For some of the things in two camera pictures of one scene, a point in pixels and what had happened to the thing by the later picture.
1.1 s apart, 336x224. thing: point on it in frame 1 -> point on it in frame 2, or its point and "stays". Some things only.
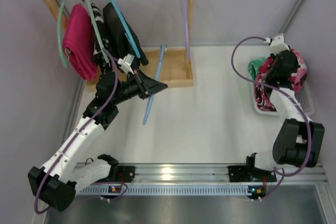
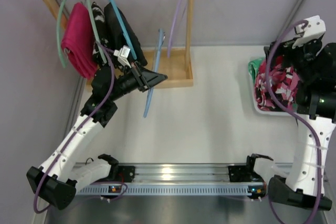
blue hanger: x=163 y=49 -> x=161 y=36
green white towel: x=253 y=66 stays
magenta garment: x=78 y=41 stays
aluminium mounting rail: x=209 y=174 stays
